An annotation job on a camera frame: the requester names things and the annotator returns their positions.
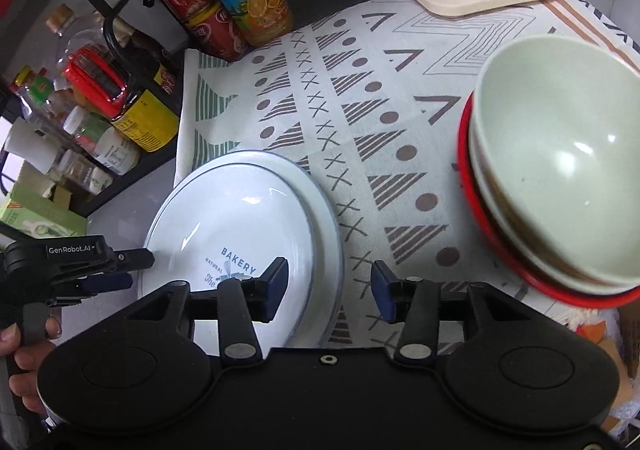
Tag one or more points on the red black bowl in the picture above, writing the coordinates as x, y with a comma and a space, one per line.
503, 247

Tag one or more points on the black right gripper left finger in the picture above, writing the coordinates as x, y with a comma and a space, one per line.
236, 305

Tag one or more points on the person's left hand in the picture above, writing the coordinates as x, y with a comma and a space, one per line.
29, 359

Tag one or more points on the red drink can lower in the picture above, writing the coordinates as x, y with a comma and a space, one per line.
216, 32

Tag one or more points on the green product box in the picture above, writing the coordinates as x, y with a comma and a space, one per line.
30, 213

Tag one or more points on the white Sweet plate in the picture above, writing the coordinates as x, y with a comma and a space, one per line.
326, 288

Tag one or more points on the soy sauce bottle yellow label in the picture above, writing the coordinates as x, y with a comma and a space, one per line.
144, 118

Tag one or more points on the clear oil bottle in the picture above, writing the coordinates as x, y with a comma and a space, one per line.
75, 31

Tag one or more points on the large pale green bowl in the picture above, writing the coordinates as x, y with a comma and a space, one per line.
557, 124

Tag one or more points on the white cap spice jar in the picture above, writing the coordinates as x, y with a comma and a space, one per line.
101, 140

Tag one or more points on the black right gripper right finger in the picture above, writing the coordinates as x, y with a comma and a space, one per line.
420, 305

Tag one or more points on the small pale green bowl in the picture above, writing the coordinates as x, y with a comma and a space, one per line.
555, 272

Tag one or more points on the patterned table cloth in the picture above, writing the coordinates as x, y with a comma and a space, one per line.
368, 100

